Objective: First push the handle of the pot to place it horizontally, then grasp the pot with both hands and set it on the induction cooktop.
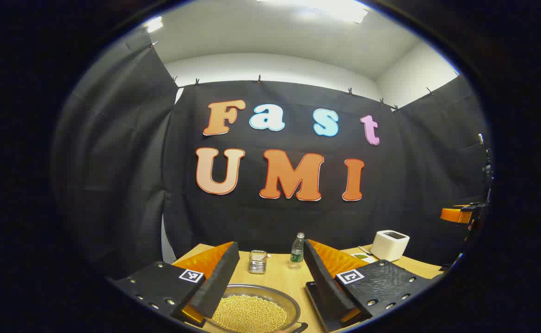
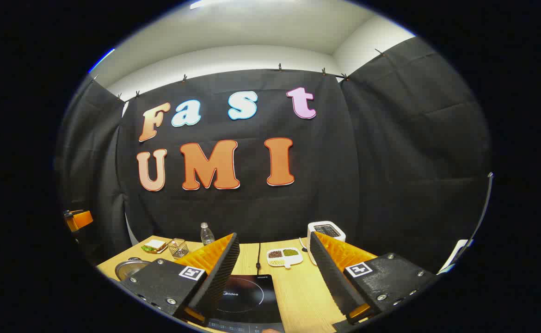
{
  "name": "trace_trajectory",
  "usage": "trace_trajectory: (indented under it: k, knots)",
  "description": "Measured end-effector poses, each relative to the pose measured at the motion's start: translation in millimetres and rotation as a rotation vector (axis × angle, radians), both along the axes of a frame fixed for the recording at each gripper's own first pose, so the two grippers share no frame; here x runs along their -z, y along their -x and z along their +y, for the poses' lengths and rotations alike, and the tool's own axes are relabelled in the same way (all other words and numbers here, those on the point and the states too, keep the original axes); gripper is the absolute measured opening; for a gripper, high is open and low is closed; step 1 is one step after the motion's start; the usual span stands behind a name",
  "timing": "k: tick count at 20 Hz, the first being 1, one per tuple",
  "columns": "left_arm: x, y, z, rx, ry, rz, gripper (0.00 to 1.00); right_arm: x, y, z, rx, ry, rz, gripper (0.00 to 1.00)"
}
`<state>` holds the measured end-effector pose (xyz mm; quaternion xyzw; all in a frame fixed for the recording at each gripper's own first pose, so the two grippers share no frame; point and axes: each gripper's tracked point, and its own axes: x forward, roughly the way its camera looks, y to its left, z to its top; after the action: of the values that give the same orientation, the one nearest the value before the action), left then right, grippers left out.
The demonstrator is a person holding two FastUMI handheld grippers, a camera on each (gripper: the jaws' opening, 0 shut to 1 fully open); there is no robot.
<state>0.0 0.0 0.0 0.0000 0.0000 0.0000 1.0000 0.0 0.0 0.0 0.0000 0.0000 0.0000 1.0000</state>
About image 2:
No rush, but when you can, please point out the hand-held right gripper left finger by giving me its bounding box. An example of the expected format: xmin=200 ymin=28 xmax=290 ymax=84
xmin=119 ymin=233 xmax=241 ymax=327

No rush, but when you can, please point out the black induction cooktop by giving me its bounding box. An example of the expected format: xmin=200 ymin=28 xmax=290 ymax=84
xmin=204 ymin=274 xmax=284 ymax=333

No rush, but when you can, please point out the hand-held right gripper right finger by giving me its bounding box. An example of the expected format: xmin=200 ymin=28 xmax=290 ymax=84
xmin=309 ymin=231 xmax=437 ymax=333

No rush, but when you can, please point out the metal wire utensil holder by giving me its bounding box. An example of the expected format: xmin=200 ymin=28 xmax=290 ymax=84
xmin=167 ymin=238 xmax=190 ymax=259

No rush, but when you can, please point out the steel pot with black handles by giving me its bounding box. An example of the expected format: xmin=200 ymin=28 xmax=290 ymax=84
xmin=115 ymin=258 xmax=153 ymax=282

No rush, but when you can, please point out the sandwich on white plate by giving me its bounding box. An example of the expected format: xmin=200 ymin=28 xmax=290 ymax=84
xmin=141 ymin=239 xmax=168 ymax=254

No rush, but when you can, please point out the black backdrop cloth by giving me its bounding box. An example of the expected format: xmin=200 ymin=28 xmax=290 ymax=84
xmin=55 ymin=37 xmax=492 ymax=273

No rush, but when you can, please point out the white toaster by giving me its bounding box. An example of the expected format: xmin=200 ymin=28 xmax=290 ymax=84
xmin=307 ymin=221 xmax=346 ymax=253

